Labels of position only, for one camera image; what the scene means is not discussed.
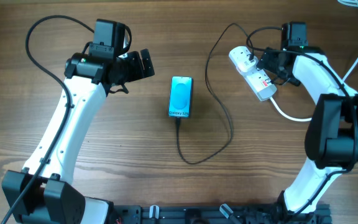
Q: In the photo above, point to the white power strip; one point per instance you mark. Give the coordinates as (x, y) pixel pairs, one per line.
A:
(257, 79)

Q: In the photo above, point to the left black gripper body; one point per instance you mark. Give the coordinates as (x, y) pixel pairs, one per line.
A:
(132, 69)

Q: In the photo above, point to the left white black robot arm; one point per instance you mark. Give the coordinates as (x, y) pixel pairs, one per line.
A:
(42, 191)

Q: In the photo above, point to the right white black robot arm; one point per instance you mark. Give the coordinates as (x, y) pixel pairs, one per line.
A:
(331, 141)

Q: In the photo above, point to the white charger plug adapter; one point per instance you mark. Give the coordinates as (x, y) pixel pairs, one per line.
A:
(246, 65)

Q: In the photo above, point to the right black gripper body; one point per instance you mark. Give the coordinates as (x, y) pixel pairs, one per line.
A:
(271, 60)

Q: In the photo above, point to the blue Galaxy smartphone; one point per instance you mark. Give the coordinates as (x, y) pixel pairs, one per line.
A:
(181, 91)

